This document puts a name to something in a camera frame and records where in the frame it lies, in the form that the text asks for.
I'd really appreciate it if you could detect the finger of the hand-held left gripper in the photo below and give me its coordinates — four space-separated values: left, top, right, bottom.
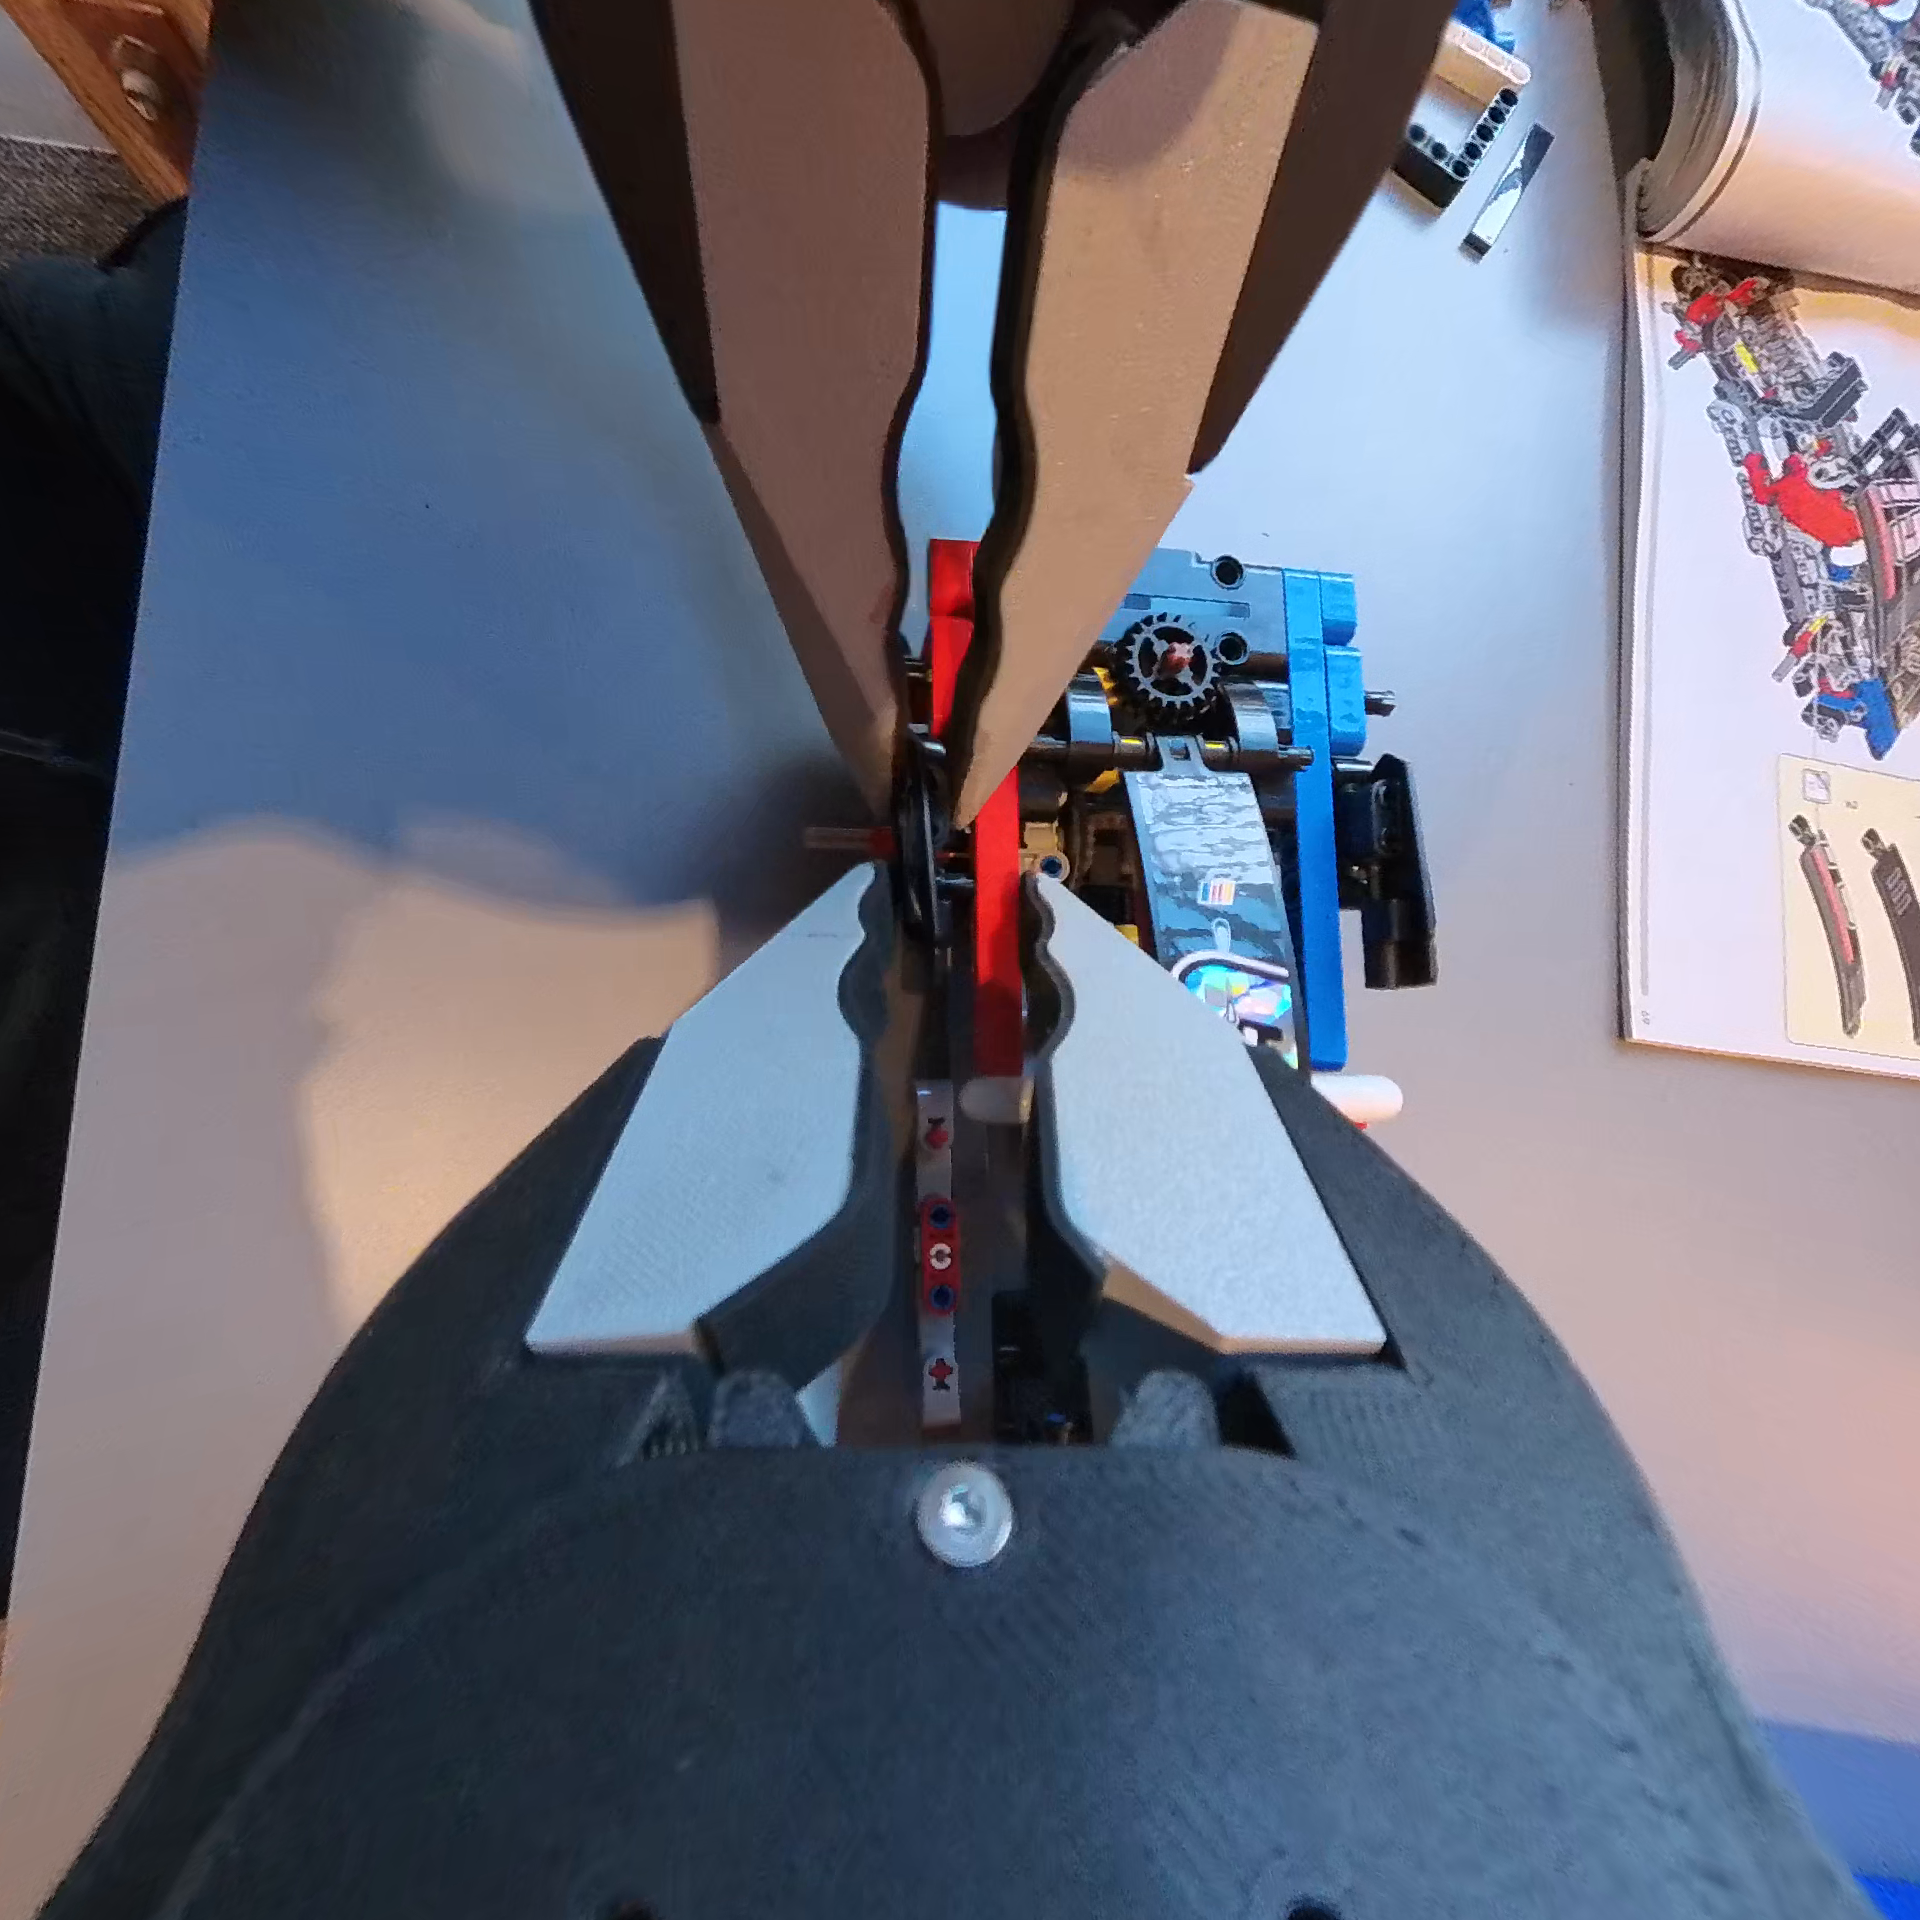
671 0 934 812
941 0 1326 831

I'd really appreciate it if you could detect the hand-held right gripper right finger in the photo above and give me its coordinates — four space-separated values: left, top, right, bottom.
1024 874 1389 1442

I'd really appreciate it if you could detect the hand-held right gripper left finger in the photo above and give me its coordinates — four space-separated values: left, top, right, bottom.
525 863 903 1391

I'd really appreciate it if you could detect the toy brick car assembly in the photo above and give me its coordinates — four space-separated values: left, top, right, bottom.
801 539 1442 1449

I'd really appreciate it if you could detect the black toy panel with sticker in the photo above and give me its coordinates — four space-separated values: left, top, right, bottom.
890 736 968 953

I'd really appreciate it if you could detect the grey desk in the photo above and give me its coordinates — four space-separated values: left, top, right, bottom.
0 0 1920 1920

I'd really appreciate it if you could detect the black angled toy beam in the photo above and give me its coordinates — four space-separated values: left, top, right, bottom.
1398 88 1525 212

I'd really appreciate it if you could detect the black flat toy strip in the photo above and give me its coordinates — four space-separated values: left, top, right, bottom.
1457 123 1557 261

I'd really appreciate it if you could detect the open instruction booklet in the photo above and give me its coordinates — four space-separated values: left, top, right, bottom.
1590 0 1920 1082

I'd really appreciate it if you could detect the wooden cabinet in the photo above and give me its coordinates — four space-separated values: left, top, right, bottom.
0 0 212 201

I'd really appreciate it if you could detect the blue storage bin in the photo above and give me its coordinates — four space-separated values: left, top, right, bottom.
1762 1716 1920 1920

